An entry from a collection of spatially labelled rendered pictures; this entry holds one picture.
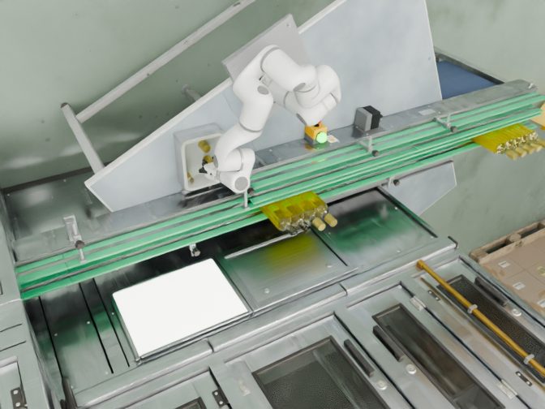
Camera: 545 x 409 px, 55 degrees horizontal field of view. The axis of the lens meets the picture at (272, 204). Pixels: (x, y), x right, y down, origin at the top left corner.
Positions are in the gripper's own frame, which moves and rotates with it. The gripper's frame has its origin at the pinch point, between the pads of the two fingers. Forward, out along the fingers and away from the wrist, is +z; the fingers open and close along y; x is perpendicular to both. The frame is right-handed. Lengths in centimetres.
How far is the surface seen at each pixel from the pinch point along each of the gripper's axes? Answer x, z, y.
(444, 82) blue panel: -6, 31, 152
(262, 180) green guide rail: -11.0, -6.7, 17.6
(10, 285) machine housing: -6, -33, -76
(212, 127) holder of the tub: 12.4, 2.5, 4.6
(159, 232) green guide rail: -18.8, -4.6, -26.5
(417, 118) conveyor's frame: -10, 2, 106
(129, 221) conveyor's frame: -14.3, 4.0, -34.6
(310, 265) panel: -44, -27, 24
